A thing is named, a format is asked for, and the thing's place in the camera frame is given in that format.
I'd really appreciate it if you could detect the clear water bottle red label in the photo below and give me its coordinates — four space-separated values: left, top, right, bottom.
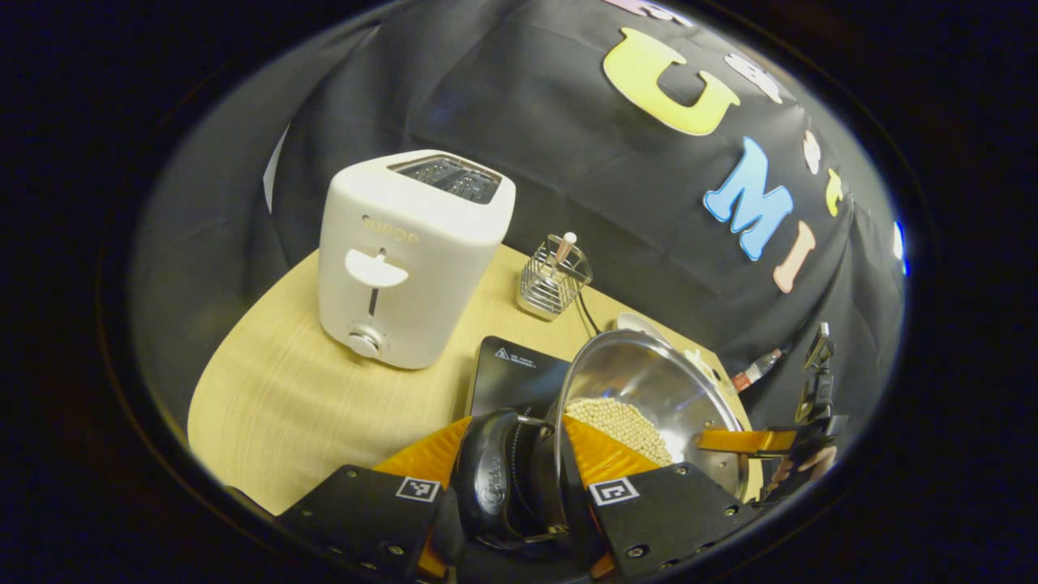
730 347 786 394

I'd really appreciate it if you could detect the white divided dish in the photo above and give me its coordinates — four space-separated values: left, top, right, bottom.
685 347 735 398

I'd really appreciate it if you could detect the wire mesh holder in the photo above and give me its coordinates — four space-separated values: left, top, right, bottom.
516 234 594 322

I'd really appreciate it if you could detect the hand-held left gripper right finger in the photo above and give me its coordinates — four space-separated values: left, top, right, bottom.
560 414 763 581

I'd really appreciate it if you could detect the black induction cooktop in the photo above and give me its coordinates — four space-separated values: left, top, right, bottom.
465 335 573 420

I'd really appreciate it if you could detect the white toaster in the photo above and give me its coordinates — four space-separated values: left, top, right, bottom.
317 149 517 371

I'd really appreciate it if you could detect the black cable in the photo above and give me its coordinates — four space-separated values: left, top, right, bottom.
576 290 603 337

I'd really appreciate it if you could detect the layer of soybeans in pot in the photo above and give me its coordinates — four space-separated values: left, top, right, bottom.
565 397 674 467

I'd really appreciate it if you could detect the steel pot with black handles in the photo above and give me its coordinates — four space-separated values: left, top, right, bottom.
452 328 751 560

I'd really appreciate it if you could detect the white oval plate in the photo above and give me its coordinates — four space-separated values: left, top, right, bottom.
612 312 674 350

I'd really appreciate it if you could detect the black backdrop cloth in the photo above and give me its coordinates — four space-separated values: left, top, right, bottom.
134 0 909 455

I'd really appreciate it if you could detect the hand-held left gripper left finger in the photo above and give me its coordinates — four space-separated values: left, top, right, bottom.
280 416 475 581

